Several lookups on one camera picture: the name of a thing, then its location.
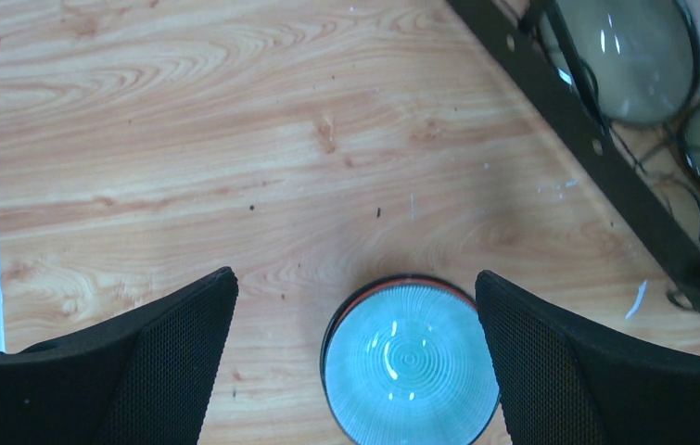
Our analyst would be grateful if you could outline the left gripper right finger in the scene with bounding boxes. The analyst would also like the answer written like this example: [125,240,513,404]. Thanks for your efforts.
[475,271,700,444]

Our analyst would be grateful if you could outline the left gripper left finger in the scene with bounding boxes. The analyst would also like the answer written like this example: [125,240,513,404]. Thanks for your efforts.
[0,267,238,444]

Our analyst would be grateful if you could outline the celadon bowl black rim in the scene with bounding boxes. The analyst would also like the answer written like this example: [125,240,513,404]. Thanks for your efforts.
[319,273,501,444]

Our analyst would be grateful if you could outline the black wire dish rack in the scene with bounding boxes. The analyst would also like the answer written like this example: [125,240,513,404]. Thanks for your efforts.
[449,1,700,313]

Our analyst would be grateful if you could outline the beige bowl black rim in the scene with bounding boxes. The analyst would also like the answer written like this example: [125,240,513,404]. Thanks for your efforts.
[557,1,700,126]

